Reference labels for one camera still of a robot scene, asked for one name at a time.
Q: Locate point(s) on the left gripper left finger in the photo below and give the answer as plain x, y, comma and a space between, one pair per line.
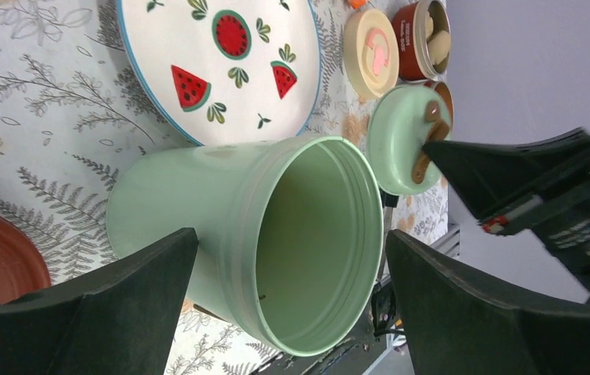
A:
117, 319

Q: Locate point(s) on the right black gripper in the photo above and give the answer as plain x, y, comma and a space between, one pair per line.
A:
543, 187

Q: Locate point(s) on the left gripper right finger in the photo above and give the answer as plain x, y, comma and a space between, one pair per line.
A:
461, 320

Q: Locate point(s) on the green lid brown handle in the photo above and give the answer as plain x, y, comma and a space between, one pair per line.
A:
404, 119

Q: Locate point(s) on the green container cup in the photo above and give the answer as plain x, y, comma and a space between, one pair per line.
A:
289, 232

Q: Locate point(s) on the cream lid pink handle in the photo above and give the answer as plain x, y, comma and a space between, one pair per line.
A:
370, 53

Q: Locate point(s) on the white plate blue rim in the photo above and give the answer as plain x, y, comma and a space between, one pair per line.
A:
225, 72

